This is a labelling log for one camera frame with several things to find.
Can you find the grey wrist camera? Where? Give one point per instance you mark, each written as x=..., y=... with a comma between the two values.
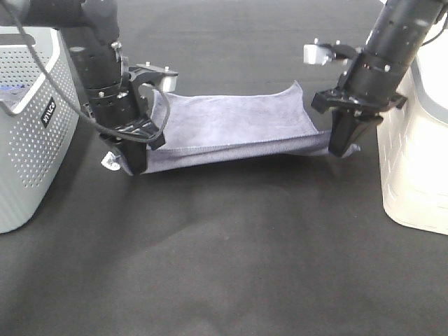
x=318, y=53
x=162, y=78

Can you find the blue item in basket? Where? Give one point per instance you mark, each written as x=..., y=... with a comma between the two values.
x=13, y=94

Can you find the translucent white storage bin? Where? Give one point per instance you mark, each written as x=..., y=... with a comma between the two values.
x=412, y=142

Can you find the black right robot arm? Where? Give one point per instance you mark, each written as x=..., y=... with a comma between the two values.
x=369, y=86

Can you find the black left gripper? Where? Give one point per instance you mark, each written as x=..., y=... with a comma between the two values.
x=131, y=141

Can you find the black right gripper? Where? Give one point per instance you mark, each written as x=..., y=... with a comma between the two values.
x=351, y=116

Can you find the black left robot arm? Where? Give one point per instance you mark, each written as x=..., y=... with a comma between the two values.
x=115, y=106

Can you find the grey-blue microfibre towel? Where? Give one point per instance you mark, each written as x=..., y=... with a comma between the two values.
x=207, y=129

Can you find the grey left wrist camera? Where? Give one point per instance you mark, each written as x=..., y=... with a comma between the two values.
x=162, y=78

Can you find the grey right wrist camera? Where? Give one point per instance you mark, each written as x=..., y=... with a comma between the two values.
x=318, y=53

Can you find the grey perforated laundry basket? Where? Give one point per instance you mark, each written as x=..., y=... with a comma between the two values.
x=37, y=131

